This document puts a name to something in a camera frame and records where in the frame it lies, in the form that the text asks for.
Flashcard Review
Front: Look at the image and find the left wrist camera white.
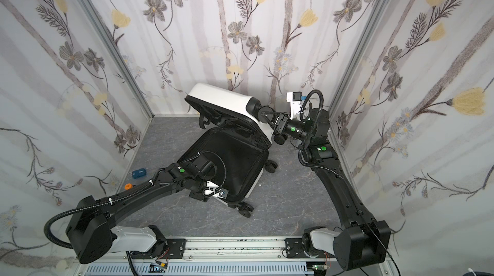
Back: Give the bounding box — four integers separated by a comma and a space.
203, 181, 228, 199

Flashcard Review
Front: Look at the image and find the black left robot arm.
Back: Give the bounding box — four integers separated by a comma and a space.
43, 151, 227, 264

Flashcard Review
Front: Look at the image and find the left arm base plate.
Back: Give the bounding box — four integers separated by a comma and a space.
131, 239, 187, 260

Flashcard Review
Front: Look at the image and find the white hard-shell suitcase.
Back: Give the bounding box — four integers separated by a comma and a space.
179, 83, 278, 218

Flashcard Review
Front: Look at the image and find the white slotted cable duct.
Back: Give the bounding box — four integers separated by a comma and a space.
83, 262, 315, 276

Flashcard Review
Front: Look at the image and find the aluminium mounting rail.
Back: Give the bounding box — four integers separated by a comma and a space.
76, 235, 387, 265

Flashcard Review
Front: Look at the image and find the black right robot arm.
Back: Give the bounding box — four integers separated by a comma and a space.
257, 89, 392, 271

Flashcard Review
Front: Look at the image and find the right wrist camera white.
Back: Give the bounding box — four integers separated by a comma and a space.
286, 91, 305, 119

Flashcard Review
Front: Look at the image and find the blue pill box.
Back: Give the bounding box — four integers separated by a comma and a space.
131, 168, 147, 179

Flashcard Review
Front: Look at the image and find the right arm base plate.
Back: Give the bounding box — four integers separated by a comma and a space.
282, 237, 327, 260

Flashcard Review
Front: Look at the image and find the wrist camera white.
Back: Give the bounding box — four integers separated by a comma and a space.
203, 181, 228, 199
286, 91, 305, 119

